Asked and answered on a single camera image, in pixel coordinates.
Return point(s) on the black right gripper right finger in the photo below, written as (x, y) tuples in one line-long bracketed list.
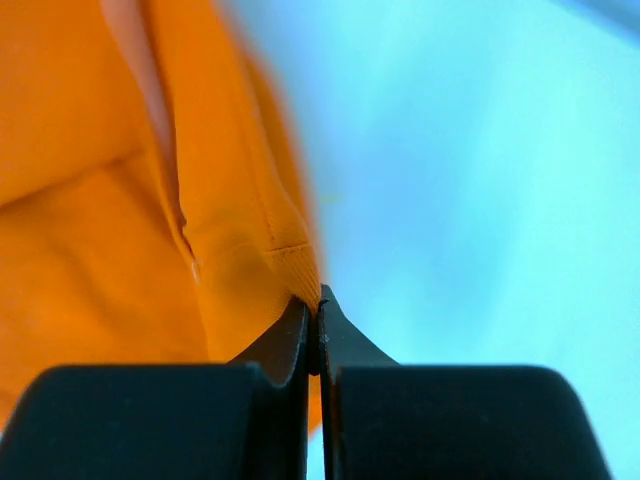
[(385, 420)]

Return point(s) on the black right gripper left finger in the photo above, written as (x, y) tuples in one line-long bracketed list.
[(246, 419)]

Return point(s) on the orange trousers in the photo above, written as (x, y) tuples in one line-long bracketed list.
[(152, 206)]

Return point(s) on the light blue folded trousers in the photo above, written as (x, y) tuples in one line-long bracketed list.
[(475, 172)]

